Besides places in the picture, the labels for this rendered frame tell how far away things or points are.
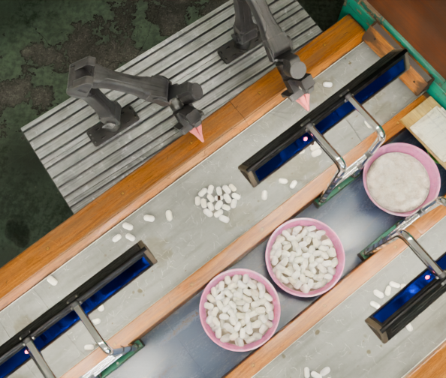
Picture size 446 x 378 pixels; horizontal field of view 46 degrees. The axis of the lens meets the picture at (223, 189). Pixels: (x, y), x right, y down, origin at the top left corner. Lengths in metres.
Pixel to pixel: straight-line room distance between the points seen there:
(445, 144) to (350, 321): 0.71
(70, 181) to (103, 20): 1.29
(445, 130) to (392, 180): 0.26
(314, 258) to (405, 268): 0.30
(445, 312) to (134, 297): 1.04
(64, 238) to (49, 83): 1.29
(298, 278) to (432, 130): 0.71
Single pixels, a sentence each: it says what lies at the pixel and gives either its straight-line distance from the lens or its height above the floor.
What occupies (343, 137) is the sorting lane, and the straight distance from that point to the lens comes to 1.97.
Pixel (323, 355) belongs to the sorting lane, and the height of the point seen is 0.74.
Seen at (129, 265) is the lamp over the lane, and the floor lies 1.10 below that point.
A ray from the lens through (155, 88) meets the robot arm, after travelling 1.71.
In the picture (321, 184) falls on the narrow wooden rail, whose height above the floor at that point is 0.76.
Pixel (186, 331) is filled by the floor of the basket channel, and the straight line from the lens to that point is 1.88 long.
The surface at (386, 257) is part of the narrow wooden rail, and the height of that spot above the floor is 0.76.
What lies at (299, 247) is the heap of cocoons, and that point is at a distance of 1.84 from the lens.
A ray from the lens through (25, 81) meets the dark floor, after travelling 3.06.
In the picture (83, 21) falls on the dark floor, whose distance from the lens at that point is 3.14.
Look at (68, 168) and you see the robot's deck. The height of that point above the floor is 0.66.
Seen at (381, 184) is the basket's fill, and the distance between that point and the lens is 1.95.
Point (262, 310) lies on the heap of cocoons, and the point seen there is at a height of 0.74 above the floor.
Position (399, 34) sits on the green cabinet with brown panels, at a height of 0.87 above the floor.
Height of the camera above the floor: 2.55
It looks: 75 degrees down
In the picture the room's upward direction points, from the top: 4 degrees counter-clockwise
